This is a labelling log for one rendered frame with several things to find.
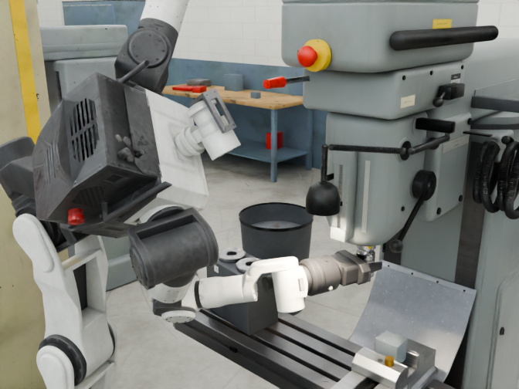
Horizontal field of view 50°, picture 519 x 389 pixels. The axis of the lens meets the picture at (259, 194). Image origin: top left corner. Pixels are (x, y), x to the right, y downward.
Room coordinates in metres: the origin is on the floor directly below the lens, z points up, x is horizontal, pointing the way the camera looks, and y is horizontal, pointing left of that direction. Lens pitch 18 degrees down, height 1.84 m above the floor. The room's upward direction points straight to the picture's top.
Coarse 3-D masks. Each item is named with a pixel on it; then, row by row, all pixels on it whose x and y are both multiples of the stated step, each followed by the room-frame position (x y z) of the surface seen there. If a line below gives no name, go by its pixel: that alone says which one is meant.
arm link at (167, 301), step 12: (156, 288) 1.04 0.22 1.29; (168, 288) 1.01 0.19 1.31; (180, 288) 1.01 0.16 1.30; (156, 300) 1.08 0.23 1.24; (168, 300) 1.07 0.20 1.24; (180, 300) 1.09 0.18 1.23; (156, 312) 1.10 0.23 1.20; (168, 312) 1.10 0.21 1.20; (180, 312) 1.10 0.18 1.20; (192, 312) 1.12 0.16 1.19
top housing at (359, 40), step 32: (288, 0) 1.16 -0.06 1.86; (320, 0) 1.10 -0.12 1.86; (352, 0) 1.06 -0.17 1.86; (384, 0) 1.04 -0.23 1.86; (416, 0) 1.11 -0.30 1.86; (448, 0) 1.22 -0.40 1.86; (288, 32) 1.16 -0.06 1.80; (320, 32) 1.10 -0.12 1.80; (352, 32) 1.05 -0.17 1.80; (384, 32) 1.04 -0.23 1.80; (288, 64) 1.17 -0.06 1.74; (352, 64) 1.05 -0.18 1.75; (384, 64) 1.05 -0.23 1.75; (416, 64) 1.14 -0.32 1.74
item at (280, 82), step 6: (276, 78) 1.16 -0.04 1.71; (282, 78) 1.17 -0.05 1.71; (288, 78) 1.19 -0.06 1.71; (294, 78) 1.20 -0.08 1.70; (300, 78) 1.21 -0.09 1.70; (306, 78) 1.23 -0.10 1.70; (264, 84) 1.14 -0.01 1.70; (270, 84) 1.13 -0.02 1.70; (276, 84) 1.15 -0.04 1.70; (282, 84) 1.16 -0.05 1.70
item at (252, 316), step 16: (224, 256) 1.59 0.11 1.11; (240, 256) 1.58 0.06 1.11; (208, 272) 1.61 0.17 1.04; (224, 272) 1.54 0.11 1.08; (240, 272) 1.50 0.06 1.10; (240, 304) 1.48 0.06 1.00; (256, 304) 1.47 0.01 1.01; (272, 304) 1.51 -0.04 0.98; (240, 320) 1.48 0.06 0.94; (256, 320) 1.47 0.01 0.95; (272, 320) 1.51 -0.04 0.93
